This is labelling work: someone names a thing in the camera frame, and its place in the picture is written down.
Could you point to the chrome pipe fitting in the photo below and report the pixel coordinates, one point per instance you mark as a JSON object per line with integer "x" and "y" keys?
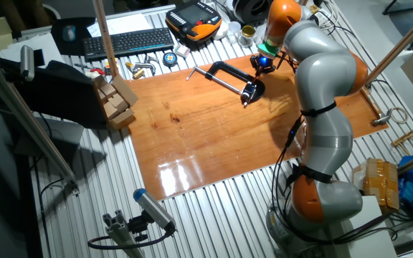
{"x": 145, "y": 68}

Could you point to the small matchbox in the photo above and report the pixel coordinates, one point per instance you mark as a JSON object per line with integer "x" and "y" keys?
{"x": 181, "y": 50}

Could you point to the black round tape measure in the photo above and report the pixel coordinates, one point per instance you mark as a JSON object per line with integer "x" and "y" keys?
{"x": 170, "y": 59}

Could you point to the glass jar gold lid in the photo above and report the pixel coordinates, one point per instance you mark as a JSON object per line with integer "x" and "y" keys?
{"x": 247, "y": 36}

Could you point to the white paper sheets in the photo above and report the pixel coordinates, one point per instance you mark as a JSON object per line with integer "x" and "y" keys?
{"x": 31, "y": 43}
{"x": 120, "y": 23}

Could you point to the bundle of wooden sticks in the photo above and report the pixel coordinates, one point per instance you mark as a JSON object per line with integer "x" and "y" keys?
{"x": 409, "y": 135}

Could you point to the small cardboard box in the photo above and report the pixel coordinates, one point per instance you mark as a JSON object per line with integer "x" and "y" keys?
{"x": 122, "y": 120}
{"x": 118, "y": 102}
{"x": 108, "y": 89}

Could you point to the clear jar white lid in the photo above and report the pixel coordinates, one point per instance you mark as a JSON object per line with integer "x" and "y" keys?
{"x": 234, "y": 28}

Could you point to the orange black teach pendant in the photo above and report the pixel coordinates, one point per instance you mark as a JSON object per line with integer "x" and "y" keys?
{"x": 194, "y": 19}

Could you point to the brown taped package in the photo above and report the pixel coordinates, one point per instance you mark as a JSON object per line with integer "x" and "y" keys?
{"x": 380, "y": 182}

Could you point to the aluminium profile camera mount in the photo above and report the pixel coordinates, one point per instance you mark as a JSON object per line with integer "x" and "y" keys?
{"x": 118, "y": 229}

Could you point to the silver orange robot arm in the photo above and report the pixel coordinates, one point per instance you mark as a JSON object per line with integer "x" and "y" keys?
{"x": 325, "y": 79}

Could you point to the black metal C-clamp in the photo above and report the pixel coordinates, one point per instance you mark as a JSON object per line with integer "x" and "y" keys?
{"x": 228, "y": 70}

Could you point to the grey computer mouse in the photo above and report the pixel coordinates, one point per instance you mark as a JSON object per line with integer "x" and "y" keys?
{"x": 69, "y": 33}

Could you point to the silver camera blue end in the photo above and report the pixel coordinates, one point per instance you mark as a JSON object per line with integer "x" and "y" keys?
{"x": 154, "y": 209}

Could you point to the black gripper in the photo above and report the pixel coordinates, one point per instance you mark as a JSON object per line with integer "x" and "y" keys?
{"x": 263, "y": 61}

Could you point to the silver depth camera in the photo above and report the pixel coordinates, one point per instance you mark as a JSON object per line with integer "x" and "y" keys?
{"x": 27, "y": 62}

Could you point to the black filament spool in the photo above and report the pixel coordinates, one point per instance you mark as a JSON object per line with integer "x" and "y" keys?
{"x": 251, "y": 10}

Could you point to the aluminium frame bar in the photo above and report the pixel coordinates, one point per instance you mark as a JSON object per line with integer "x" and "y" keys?
{"x": 23, "y": 122}

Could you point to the black computer keyboard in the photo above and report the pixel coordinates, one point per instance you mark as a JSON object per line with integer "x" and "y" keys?
{"x": 127, "y": 42}

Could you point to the red black striped pencil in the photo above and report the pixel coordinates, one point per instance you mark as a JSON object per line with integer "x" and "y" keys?
{"x": 257, "y": 77}

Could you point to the brass fitting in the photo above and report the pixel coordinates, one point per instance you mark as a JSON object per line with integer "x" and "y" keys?
{"x": 136, "y": 73}

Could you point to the white controller box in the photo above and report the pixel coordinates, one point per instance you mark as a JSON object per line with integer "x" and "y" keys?
{"x": 364, "y": 233}

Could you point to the white power strip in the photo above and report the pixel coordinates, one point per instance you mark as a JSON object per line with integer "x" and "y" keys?
{"x": 323, "y": 14}

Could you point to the varnished wooden board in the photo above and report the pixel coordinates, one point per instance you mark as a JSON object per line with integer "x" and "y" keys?
{"x": 210, "y": 143}

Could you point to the black mouse pad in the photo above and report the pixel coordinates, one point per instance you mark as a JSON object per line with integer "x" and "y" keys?
{"x": 84, "y": 27}

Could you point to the black backdrop panel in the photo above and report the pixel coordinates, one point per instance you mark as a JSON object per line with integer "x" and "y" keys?
{"x": 56, "y": 93}

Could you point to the white rounded figurine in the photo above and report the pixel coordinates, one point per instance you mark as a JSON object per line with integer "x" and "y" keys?
{"x": 222, "y": 32}

